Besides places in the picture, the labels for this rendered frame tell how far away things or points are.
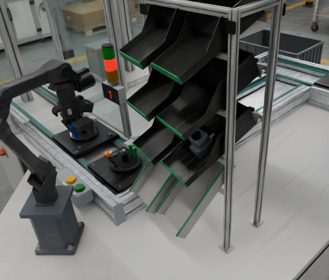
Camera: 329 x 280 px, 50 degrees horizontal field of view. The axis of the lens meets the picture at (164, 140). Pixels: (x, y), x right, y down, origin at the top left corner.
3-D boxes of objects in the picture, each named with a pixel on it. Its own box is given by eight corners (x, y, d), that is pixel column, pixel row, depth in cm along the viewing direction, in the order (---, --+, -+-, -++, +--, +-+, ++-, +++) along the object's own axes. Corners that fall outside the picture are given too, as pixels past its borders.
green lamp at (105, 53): (107, 60, 143) (105, 49, 141) (100, 58, 147) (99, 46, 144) (117, 57, 146) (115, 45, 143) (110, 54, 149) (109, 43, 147)
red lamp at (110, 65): (109, 72, 146) (107, 61, 143) (103, 69, 149) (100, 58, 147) (119, 69, 149) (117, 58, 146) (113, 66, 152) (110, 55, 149)
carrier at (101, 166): (119, 194, 136) (114, 169, 129) (87, 168, 152) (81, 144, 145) (166, 167, 149) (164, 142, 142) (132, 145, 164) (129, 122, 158)
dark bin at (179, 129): (184, 141, 92) (173, 123, 87) (159, 121, 102) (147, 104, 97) (260, 74, 96) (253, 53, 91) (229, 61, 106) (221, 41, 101)
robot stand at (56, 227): (34, 255, 126) (18, 215, 115) (48, 224, 138) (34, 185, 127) (74, 255, 125) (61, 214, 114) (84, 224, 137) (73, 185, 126)
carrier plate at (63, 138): (76, 159, 158) (75, 155, 157) (52, 139, 174) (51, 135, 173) (119, 138, 171) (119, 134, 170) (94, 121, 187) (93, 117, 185)
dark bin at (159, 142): (153, 165, 111) (143, 151, 106) (135, 147, 121) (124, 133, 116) (218, 108, 114) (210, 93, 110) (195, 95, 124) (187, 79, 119)
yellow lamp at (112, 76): (111, 83, 149) (109, 73, 146) (105, 80, 152) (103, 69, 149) (120, 79, 151) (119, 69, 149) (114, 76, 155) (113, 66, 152)
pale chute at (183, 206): (185, 239, 111) (176, 236, 108) (163, 214, 121) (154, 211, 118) (236, 166, 108) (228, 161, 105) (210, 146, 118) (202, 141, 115)
